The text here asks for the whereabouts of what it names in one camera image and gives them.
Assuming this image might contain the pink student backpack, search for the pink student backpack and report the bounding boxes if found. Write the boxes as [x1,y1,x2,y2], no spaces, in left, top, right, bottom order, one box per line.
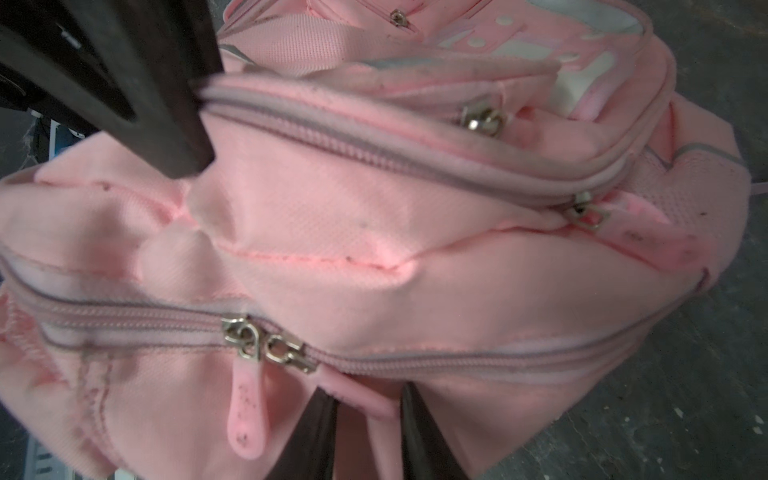
[1,1,762,479]

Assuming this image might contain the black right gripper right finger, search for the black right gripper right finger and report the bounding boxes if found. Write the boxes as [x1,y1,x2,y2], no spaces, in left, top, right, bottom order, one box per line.
[400,383,469,480]

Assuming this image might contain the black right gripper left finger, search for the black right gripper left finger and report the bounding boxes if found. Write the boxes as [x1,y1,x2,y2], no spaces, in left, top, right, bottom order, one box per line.
[265,388,339,480]

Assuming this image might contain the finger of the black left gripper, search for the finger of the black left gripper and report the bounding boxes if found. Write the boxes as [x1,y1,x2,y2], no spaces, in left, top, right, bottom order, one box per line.
[1,0,223,179]

